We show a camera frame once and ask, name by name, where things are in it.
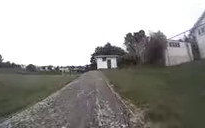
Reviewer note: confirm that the tall leafy tree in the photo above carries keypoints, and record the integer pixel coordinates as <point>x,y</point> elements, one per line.
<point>135,45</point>

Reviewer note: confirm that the grass slope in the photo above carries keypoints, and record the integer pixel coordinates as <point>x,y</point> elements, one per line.
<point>170,93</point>

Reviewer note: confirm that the distant low buildings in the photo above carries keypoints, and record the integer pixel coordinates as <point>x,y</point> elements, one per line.
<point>68,69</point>

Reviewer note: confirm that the dark leafy tree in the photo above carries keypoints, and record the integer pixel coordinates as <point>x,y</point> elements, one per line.
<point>107,50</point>

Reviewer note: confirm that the white garage building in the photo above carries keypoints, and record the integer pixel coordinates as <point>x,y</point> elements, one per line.
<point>178,51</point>

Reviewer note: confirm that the grass field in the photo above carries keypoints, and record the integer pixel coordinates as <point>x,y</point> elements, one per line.
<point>20,90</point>

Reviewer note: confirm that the grey gravel path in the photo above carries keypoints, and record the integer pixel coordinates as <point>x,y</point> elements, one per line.
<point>85,100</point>

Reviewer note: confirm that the distant row of trees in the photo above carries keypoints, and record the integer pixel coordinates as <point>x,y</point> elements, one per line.
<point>10,65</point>

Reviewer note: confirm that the small white shed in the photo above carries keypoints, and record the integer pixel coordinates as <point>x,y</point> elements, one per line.
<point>106,62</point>

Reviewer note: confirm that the dark bushy tree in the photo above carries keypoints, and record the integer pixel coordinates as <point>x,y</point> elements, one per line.
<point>155,48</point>

